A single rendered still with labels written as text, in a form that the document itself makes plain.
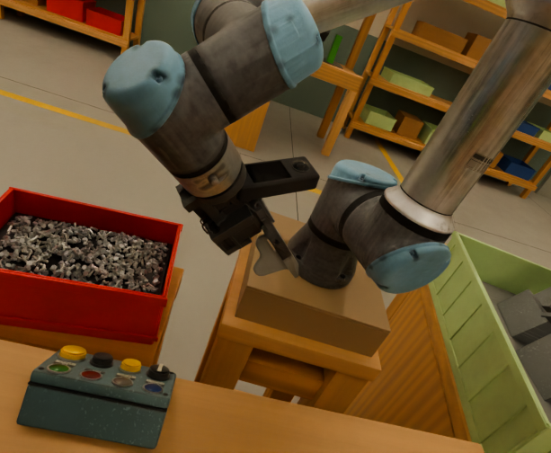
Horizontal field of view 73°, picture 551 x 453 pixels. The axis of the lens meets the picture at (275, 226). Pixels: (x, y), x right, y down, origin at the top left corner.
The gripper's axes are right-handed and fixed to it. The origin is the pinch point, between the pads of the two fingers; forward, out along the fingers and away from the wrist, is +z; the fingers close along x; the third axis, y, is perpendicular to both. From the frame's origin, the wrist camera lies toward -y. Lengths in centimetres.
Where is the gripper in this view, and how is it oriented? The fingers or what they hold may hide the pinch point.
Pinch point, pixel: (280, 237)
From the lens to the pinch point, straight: 60.3
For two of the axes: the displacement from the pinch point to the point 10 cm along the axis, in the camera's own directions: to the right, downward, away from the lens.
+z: 3.1, 4.6, 8.3
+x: 4.1, 7.3, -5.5
